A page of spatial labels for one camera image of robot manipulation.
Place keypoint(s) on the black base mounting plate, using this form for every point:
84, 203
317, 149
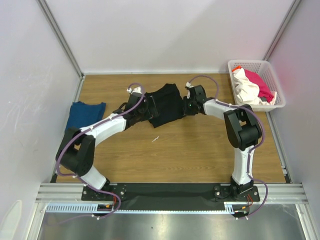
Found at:
177, 196

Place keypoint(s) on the black t shirt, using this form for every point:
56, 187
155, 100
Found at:
168, 103

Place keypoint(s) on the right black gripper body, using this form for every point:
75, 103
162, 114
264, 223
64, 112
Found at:
186, 105

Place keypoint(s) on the orange garment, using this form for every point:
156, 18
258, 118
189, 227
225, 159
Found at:
236, 68

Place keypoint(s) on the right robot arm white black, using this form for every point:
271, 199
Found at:
243, 132

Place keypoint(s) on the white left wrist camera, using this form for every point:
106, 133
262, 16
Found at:
136, 90

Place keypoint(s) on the aluminium frame rail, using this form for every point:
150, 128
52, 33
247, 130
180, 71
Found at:
77, 198

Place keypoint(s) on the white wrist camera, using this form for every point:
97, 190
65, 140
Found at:
190, 90
136, 90

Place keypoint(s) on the left aluminium corner post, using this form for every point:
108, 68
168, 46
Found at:
59, 35

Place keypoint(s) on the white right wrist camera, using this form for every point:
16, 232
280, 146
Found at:
190, 90

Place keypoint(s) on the pink t shirt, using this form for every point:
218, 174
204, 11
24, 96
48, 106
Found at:
264, 91

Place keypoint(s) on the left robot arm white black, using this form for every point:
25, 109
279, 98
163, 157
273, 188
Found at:
77, 149

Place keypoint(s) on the folded blue t shirt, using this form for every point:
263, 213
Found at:
82, 114

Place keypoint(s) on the aluminium corner post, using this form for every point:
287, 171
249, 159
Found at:
282, 28
59, 35

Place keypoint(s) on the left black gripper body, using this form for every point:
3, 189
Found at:
145, 113

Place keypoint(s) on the right aluminium corner post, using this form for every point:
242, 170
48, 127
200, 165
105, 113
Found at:
282, 28

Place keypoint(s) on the white plastic basket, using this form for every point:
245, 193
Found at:
266, 72

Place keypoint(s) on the cream white t shirt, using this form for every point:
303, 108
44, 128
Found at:
246, 92

